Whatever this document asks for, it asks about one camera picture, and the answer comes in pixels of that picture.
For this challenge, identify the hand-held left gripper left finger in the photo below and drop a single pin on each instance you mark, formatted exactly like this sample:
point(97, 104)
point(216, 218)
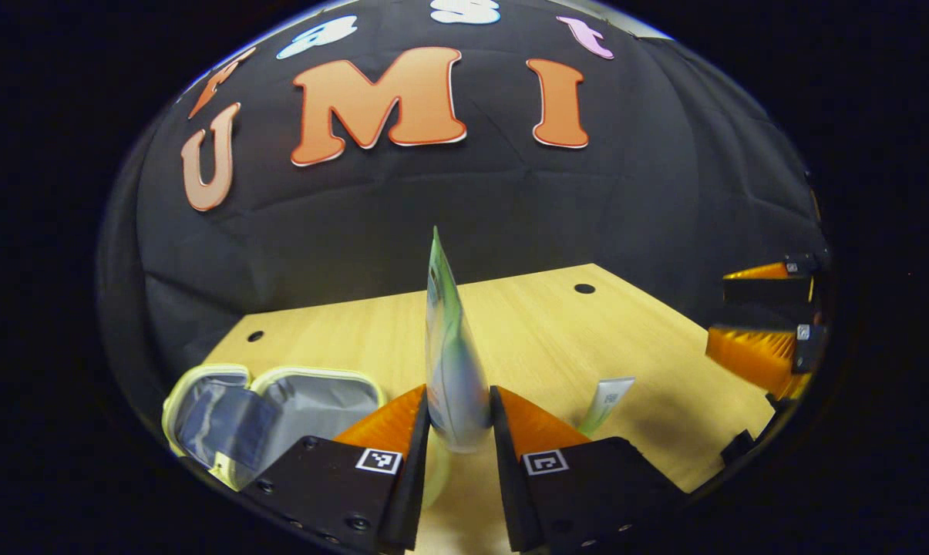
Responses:
point(414, 478)

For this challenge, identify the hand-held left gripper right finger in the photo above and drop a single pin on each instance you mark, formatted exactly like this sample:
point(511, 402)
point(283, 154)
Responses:
point(506, 478)

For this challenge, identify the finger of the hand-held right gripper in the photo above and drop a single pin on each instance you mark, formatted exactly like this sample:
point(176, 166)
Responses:
point(765, 289)
point(757, 358)

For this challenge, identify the pale yellow suitcase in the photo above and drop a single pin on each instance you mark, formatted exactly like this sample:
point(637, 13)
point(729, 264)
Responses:
point(318, 408)

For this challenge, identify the large green cream tube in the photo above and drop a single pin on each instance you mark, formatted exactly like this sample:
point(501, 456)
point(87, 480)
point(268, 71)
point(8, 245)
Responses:
point(452, 362)

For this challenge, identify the small white green cream tube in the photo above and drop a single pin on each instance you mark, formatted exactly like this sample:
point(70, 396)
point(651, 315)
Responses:
point(607, 401)

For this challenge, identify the black backdrop cloth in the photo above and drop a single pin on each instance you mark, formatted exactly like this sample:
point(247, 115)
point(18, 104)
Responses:
point(510, 208)

